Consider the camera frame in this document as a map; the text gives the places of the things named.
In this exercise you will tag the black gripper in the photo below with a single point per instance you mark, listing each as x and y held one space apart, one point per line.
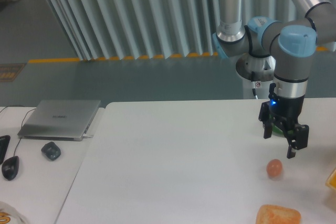
286 110

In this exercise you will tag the orange triangular bread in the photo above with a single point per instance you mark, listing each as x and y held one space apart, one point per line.
277 214

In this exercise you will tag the black computer mouse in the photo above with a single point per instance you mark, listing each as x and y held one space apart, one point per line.
10 168

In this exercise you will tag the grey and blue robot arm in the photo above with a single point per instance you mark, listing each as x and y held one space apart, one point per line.
281 54

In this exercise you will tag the green bell pepper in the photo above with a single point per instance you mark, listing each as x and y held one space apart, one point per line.
279 132

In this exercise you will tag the brown egg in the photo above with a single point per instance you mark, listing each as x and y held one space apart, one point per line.
274 168

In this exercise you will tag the white corrugated folding screen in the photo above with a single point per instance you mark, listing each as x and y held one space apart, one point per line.
136 28

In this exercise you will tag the silver closed laptop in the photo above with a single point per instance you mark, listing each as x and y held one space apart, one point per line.
65 120

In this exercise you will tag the dark grey earbuds case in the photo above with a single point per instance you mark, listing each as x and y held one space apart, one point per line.
51 151

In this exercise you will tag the white and yellow bag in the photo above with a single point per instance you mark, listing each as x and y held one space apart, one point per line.
10 215

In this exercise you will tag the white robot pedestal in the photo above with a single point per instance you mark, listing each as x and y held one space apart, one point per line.
257 74

